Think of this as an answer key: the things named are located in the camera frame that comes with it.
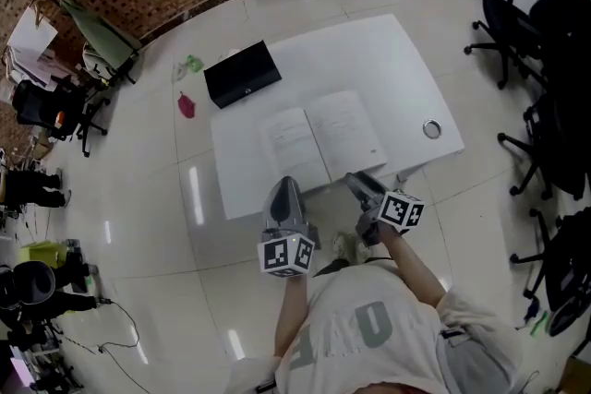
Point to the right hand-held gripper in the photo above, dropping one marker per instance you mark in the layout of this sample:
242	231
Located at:
399	210

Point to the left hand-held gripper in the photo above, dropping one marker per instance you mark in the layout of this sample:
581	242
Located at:
277	256

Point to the white book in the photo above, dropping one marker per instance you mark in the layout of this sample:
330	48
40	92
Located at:
341	129

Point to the person's right forearm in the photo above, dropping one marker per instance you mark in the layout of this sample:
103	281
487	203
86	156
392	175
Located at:
411	267

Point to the person's left forearm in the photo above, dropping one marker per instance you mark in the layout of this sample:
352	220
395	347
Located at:
291	314

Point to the person's white shoe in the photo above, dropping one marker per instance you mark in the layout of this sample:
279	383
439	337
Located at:
346	247

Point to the person's dark trouser leg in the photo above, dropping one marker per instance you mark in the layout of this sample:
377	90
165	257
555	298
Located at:
334	266

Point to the pink floor object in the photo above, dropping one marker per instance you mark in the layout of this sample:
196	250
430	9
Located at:
187	106

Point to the black rectangular box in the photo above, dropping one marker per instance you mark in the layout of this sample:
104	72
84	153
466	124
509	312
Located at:
242	74

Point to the person's white shirt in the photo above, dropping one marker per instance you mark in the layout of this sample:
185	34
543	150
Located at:
369	337

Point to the green plastic bag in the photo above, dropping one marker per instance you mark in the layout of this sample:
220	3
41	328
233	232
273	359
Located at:
194	62

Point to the black office chair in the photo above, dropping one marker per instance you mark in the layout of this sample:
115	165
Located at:
568	272
508	23
41	106
568	27
558	152

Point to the black clothes rack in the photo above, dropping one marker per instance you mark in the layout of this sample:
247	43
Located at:
124	69

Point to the white backpack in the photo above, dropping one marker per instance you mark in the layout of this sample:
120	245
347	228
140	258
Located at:
98	62

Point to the yellow-green container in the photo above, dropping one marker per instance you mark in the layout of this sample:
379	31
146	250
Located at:
41	251

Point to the green garment bag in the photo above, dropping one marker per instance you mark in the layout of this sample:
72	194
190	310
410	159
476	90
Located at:
101	34

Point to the brown cardboard box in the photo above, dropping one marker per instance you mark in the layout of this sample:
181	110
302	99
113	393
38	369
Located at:
577	376

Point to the white paper bag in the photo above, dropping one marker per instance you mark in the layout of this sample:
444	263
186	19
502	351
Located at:
32	32

